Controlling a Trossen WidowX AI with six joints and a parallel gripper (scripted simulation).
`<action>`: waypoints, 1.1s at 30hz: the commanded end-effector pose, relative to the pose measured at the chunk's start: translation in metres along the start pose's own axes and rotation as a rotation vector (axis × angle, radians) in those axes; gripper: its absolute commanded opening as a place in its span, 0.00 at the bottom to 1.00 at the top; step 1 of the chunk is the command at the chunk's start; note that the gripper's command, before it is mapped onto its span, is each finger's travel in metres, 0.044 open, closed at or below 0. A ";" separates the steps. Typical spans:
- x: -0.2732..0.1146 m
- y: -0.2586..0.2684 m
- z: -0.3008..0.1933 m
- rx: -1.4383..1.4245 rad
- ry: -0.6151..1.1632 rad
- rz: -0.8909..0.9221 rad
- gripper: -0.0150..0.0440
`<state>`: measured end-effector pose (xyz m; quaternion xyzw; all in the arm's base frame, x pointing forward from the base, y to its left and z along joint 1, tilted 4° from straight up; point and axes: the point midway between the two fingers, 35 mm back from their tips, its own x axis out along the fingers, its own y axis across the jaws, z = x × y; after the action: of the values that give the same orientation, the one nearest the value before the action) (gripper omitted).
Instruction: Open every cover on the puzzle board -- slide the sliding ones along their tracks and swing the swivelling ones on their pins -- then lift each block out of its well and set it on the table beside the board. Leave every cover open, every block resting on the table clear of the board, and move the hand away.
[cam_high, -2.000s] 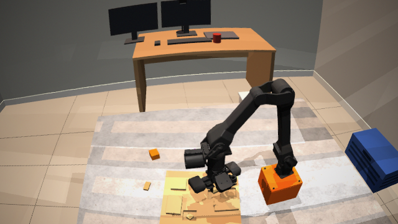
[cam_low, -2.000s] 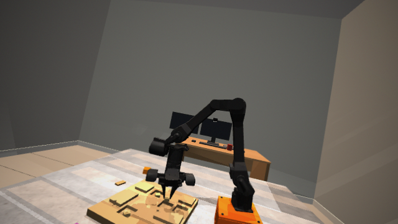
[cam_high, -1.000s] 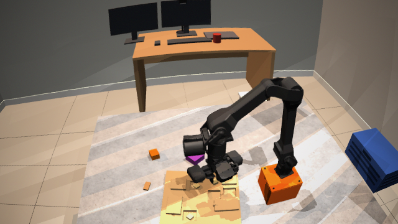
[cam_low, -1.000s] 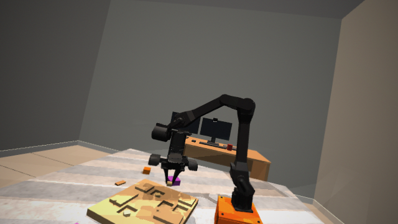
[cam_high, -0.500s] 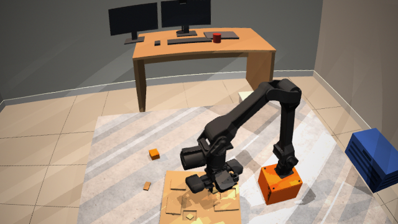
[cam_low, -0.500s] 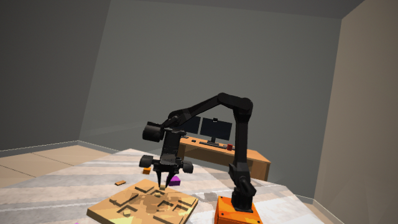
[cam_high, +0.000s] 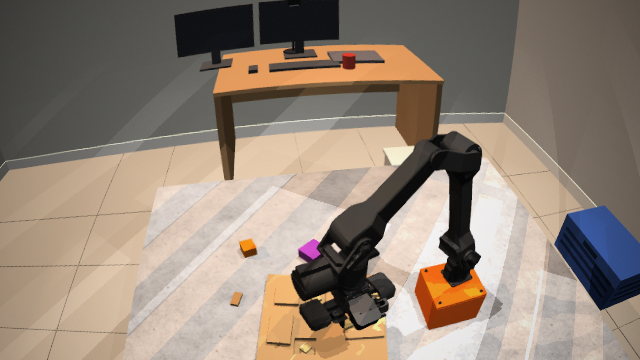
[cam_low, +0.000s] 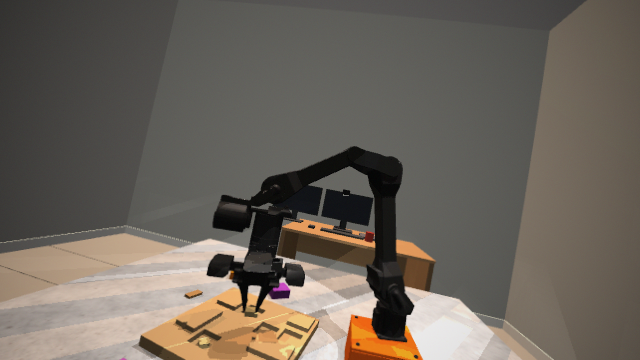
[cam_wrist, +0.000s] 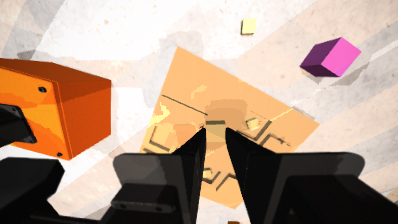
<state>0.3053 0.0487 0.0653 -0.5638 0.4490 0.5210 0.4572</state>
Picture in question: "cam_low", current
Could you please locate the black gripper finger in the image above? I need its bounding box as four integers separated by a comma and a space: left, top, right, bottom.
255, 283, 280, 313
231, 277, 248, 312

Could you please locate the purple cube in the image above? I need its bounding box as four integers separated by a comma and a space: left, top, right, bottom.
269, 283, 290, 299

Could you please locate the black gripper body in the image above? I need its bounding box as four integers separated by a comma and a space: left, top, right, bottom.
207, 234, 305, 287

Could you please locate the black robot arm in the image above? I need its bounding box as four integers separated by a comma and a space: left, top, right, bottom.
212, 146, 414, 342

